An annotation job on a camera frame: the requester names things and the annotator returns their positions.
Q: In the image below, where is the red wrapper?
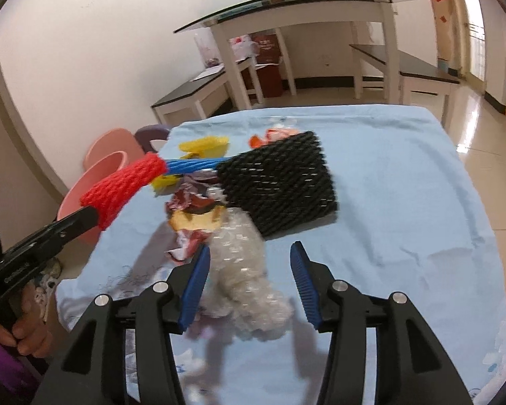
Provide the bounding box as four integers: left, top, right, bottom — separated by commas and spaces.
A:
165, 171, 219, 218

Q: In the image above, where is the yellow foam net sleeve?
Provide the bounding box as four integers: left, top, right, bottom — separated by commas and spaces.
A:
178, 135, 229, 159

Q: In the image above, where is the red foam net sleeve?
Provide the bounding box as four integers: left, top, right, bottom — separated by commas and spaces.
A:
80, 153, 167, 231

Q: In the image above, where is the red white paper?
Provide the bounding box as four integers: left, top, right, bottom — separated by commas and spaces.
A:
165, 229, 211, 262

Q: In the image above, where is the orange white plastic bag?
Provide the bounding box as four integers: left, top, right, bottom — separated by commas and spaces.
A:
248, 125, 301, 149

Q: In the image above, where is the black foam net sleeve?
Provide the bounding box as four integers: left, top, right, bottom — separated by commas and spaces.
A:
217, 131, 338, 238

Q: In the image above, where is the clear bubble wrap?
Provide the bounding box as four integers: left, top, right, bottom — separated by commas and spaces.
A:
200, 204, 293, 338

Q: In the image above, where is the person's left hand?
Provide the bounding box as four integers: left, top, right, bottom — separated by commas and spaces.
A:
0, 281, 53, 358

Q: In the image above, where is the banana peel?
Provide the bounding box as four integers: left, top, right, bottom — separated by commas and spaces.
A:
150, 174, 180, 192

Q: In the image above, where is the purple chair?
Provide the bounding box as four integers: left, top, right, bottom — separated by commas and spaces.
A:
134, 124, 170, 153

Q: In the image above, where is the orange peel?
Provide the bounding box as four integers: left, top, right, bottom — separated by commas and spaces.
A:
169, 206, 226, 231

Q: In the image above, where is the pink plastic bin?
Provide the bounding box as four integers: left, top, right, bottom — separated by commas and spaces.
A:
56, 150, 130, 245

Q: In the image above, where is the pink chair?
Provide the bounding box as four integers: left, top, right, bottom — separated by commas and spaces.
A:
83, 128, 145, 170

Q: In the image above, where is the left black-top bench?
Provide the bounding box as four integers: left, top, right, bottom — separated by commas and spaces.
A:
150, 56, 266, 127

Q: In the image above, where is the black-top bench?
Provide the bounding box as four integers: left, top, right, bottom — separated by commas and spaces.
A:
350, 44, 461, 130
150, 56, 266, 127

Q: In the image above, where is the dark red box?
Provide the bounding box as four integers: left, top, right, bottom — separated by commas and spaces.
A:
244, 32, 284, 98

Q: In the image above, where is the light blue tablecloth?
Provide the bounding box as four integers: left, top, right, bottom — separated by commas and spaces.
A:
55, 103, 506, 405

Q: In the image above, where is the white glass-top table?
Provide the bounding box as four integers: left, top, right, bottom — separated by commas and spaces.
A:
174, 0, 414, 110

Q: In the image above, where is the right black-top bench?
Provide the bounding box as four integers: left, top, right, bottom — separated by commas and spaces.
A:
350, 44, 461, 130

